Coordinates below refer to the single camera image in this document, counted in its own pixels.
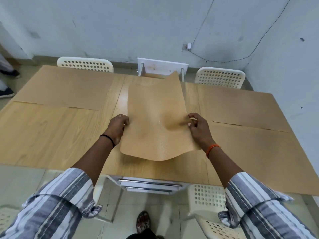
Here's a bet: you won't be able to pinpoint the person's right hand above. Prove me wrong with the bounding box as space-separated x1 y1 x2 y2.
187 113 216 152

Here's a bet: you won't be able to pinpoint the person's left hand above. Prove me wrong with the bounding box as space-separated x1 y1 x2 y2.
103 114 130 146

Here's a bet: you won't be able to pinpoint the stack of beige placemats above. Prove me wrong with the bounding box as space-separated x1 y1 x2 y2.
120 71 202 162

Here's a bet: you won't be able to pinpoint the beige textured placemat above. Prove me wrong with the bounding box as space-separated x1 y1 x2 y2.
207 121 319 197
14 66 115 111
197 84 292 133

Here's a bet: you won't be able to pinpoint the person's left forearm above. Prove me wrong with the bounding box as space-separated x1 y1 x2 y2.
71 135 115 187

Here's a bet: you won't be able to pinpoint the person's right forearm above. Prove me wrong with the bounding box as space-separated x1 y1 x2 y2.
207 146 244 189

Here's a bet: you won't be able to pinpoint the black wrist thread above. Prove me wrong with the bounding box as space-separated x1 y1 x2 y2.
99 134 116 149

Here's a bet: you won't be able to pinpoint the orange wrist thread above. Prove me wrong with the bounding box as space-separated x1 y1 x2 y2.
206 143 221 158

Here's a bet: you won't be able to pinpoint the white perforated plastic chair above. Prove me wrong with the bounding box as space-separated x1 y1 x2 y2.
56 56 114 73
194 67 246 89
187 184 247 239
0 174 110 233

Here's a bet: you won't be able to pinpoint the light wooden table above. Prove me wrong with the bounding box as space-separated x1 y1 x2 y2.
0 65 319 197

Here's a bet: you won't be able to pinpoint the brown patterned sandal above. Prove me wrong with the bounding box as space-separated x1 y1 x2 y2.
136 211 152 234

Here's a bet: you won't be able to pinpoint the grey white striped shirt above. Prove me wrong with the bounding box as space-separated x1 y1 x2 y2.
0 168 317 239

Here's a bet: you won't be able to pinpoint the black trousers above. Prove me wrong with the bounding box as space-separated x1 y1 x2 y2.
126 228 165 239

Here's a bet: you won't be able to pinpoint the white cabinet with silver handles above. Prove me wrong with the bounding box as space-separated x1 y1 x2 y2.
109 175 188 196

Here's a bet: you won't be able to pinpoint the black wall cable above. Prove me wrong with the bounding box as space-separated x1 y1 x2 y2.
189 0 292 63

